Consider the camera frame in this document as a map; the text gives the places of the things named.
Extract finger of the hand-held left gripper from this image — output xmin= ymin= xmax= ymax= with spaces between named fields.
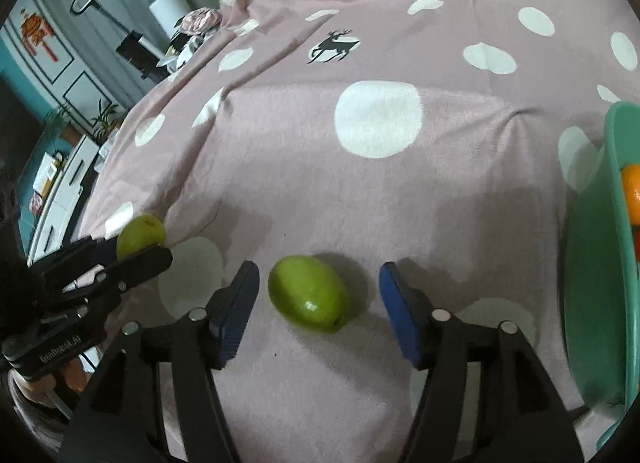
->
xmin=32 ymin=238 xmax=119 ymax=286
xmin=47 ymin=245 xmax=174 ymax=311

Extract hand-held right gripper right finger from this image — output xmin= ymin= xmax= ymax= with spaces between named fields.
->
xmin=378 ymin=261 xmax=586 ymax=463

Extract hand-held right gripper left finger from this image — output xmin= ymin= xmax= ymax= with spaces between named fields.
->
xmin=60 ymin=259 xmax=261 ymax=463

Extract green jujube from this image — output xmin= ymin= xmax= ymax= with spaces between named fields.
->
xmin=267 ymin=254 xmax=351 ymax=334
xmin=116 ymin=214 xmax=167 ymax=260

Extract green plastic bowl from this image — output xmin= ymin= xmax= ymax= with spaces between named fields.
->
xmin=562 ymin=100 xmax=640 ymax=449

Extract large orange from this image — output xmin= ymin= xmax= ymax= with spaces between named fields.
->
xmin=621 ymin=164 xmax=640 ymax=225

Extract person's left forearm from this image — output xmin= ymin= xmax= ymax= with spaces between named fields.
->
xmin=7 ymin=373 xmax=76 ymax=454

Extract white sideboard cabinet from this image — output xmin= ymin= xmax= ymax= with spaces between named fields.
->
xmin=25 ymin=133 xmax=111 ymax=264

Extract pink polka-dot tablecloth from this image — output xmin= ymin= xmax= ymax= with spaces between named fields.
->
xmin=75 ymin=0 xmax=640 ymax=463

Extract potted green plant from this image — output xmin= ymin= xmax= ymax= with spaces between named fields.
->
xmin=45 ymin=103 xmax=81 ymax=141
xmin=92 ymin=98 xmax=126 ymax=144

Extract pastel patterned cloth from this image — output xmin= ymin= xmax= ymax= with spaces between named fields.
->
xmin=162 ymin=33 xmax=221 ymax=74

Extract pink crumpled cloth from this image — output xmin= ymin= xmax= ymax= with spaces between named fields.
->
xmin=172 ymin=8 xmax=223 ymax=36

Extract white cable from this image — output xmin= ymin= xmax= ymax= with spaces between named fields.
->
xmin=42 ymin=388 xmax=73 ymax=419

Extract red wall ornament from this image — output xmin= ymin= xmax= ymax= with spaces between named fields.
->
xmin=20 ymin=8 xmax=61 ymax=64

